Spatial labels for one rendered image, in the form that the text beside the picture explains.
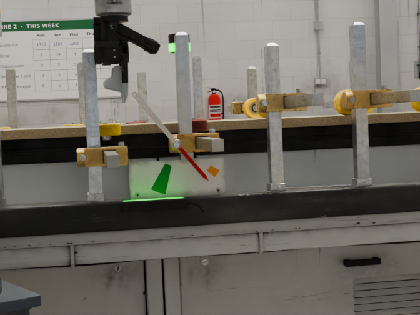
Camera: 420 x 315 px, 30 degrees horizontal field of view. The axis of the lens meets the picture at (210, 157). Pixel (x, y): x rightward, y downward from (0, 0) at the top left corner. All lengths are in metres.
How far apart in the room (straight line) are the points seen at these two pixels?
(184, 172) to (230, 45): 7.35
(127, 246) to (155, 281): 0.25
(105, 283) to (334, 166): 0.78
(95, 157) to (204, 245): 0.39
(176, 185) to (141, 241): 0.18
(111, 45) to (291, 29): 7.70
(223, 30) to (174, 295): 7.22
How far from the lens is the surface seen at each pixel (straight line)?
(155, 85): 9.33
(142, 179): 2.12
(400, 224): 2.34
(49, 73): 9.36
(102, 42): 1.93
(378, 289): 2.59
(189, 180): 2.13
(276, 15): 9.56
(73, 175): 2.33
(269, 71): 2.18
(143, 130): 2.30
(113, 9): 1.94
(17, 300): 1.48
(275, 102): 2.17
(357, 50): 2.25
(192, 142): 2.12
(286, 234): 2.23
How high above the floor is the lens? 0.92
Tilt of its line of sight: 3 degrees down
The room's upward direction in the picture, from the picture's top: 2 degrees counter-clockwise
